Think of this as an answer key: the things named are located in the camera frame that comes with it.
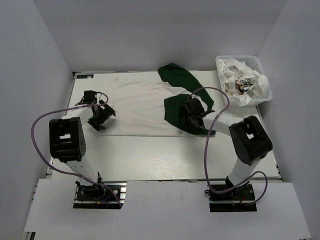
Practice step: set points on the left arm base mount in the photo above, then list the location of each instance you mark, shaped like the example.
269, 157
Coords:
90, 197

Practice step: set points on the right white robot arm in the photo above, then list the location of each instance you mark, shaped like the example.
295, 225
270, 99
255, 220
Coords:
250, 141

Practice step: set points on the blue table label sticker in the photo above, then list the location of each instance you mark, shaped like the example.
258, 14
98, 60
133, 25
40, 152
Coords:
84, 76

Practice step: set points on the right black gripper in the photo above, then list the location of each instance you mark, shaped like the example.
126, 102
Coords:
187, 112

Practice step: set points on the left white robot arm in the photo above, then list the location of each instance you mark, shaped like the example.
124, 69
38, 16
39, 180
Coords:
67, 139

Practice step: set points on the white plastic basket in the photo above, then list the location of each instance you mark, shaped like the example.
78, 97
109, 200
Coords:
260, 67

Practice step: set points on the white green-sleeved t-shirt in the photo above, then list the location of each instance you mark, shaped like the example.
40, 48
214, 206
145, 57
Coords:
150, 105

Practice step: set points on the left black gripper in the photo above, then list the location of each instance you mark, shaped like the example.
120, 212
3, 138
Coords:
97, 124

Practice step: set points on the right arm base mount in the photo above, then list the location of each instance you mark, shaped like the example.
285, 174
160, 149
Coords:
237, 200

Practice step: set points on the white printed t-shirt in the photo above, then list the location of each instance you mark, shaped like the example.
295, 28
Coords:
245, 82

